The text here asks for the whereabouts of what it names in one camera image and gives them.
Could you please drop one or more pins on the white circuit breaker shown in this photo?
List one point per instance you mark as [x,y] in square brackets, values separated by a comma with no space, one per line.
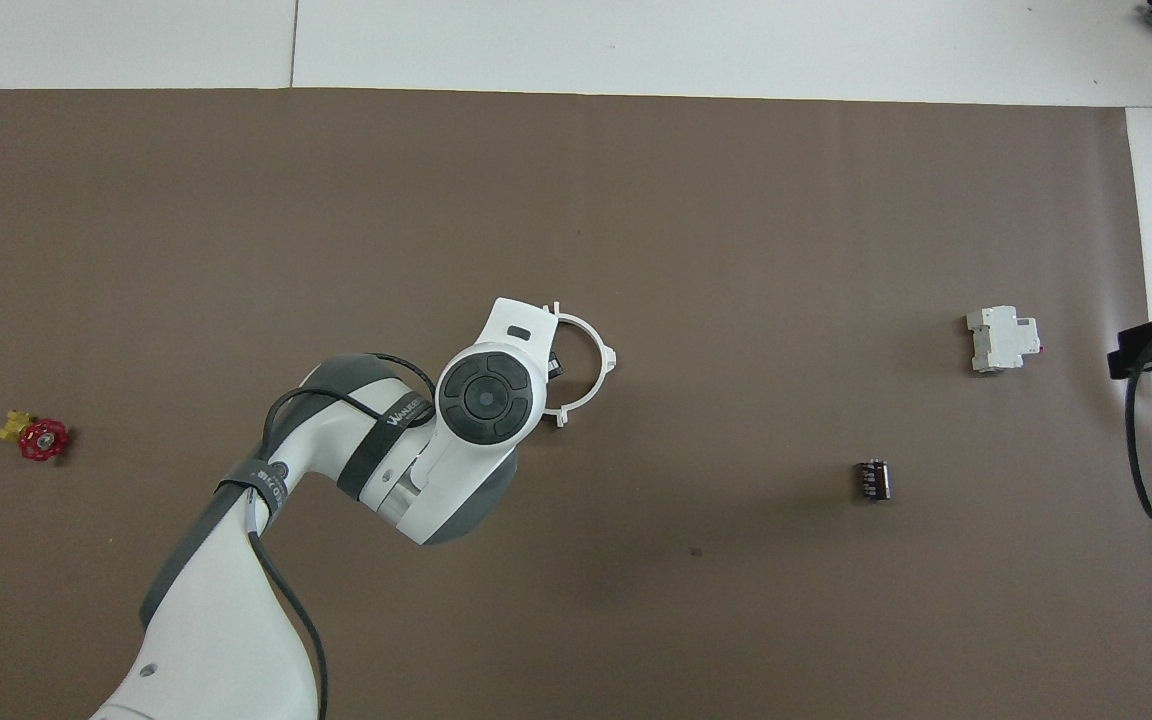
[1001,340]

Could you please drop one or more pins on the black cylindrical capacitor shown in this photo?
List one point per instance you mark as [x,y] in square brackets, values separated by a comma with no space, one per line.
[874,480]

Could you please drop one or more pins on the red handwheel brass valve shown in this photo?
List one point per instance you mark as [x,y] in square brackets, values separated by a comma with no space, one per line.
[43,440]

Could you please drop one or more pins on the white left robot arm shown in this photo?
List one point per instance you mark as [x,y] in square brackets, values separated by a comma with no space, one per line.
[216,620]

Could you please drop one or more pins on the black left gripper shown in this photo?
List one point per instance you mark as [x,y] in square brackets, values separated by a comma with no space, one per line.
[553,365]

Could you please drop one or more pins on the brown paper table mat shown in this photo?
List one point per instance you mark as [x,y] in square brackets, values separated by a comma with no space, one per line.
[576,200]

